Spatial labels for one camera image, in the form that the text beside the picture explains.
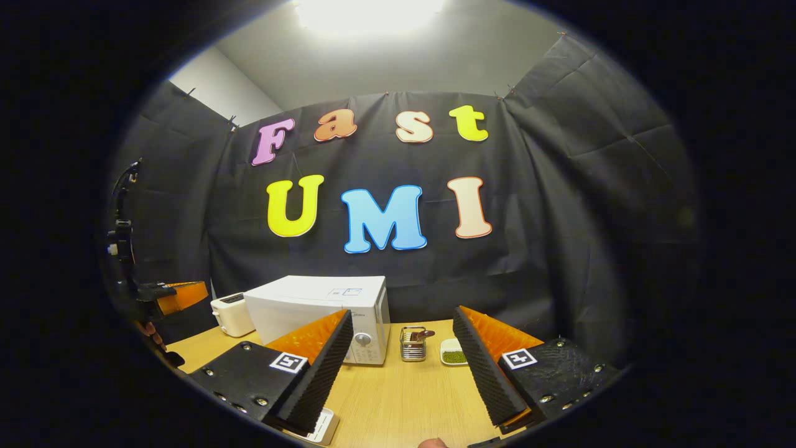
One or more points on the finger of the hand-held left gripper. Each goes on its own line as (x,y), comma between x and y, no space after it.
(183,295)

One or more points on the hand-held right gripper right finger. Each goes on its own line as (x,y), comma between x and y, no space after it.
(482,367)

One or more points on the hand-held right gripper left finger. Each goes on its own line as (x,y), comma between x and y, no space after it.
(329,367)

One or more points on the white microwave oven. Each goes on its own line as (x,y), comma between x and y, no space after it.
(298,302)

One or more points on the small white dish green contents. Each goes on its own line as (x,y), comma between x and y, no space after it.
(454,356)

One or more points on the white toaster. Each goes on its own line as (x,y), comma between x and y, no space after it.
(231,316)

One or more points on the white rectangular plate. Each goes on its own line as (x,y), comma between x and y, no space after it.
(326,426)

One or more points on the brown utensil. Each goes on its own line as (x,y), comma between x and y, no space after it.
(424,335)

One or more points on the black backdrop cloth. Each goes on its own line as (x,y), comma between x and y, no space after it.
(591,205)

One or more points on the ceiling light panel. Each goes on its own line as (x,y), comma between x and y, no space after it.
(370,15)

